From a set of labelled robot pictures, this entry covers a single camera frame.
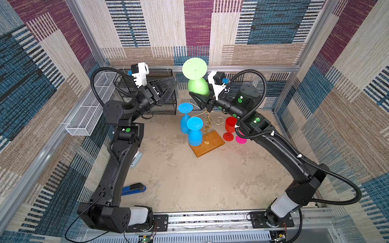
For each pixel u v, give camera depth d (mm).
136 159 937
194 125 701
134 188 824
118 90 425
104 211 370
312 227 720
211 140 1037
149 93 442
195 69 456
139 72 470
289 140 1079
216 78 462
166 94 453
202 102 514
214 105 518
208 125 686
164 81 482
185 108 762
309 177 412
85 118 716
